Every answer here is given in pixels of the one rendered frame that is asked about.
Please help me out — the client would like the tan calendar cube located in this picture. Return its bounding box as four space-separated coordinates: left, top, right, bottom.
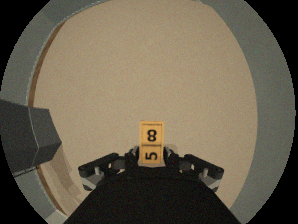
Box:
142 145 161 164
142 124 162 145

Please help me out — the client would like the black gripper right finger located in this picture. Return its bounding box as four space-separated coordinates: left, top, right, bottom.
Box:
162 147 224 193

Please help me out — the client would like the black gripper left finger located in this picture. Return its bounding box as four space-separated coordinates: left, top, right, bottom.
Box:
78 146 142 191

